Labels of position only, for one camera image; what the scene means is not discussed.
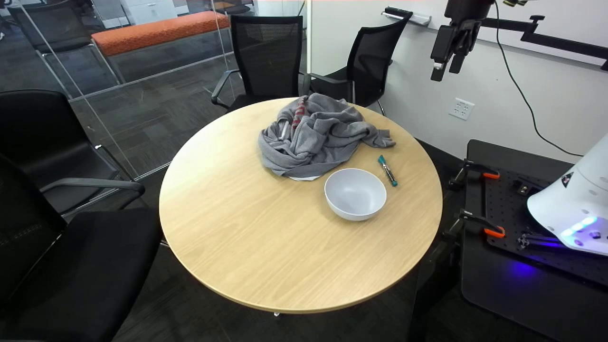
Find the white cabinet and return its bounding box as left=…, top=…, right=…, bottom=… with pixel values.
left=121, top=0, right=179, bottom=26

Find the orange bench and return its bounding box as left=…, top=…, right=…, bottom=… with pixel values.
left=91, top=10, right=231, bottom=84

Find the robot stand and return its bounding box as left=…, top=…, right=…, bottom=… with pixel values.
left=408, top=139, right=608, bottom=342

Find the wall socket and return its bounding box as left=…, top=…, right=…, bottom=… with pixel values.
left=448, top=97, right=475, bottom=121

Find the grey cloth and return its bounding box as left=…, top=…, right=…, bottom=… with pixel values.
left=258, top=93, right=397, bottom=181

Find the whiteboard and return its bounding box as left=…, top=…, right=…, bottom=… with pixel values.
left=381, top=0, right=608, bottom=68

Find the black orange clamp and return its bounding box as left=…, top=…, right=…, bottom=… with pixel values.
left=444, top=209, right=506, bottom=239
left=448, top=160, right=501, bottom=189

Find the teal marker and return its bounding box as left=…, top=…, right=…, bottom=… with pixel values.
left=378, top=155, right=399, bottom=187

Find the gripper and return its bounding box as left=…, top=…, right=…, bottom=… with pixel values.
left=430, top=0, right=495, bottom=82

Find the black mesh office chair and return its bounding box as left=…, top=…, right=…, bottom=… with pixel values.
left=304, top=11, right=413, bottom=116
left=211, top=15, right=304, bottom=113

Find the whiteboard eraser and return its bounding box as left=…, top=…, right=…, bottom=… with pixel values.
left=384, top=6, right=414, bottom=20

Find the white bowl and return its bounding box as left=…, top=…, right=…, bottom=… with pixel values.
left=324, top=168, right=387, bottom=222

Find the black chair behind glass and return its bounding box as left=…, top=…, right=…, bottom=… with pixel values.
left=7, top=0, right=125, bottom=98

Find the black cable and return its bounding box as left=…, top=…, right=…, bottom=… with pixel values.
left=493, top=0, right=584, bottom=158

